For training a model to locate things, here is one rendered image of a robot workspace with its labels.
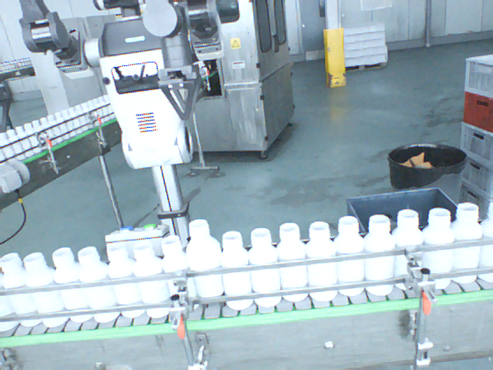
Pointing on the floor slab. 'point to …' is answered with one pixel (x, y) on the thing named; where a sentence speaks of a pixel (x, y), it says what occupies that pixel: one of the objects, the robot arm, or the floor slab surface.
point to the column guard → (334, 56)
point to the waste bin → (456, 157)
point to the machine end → (247, 80)
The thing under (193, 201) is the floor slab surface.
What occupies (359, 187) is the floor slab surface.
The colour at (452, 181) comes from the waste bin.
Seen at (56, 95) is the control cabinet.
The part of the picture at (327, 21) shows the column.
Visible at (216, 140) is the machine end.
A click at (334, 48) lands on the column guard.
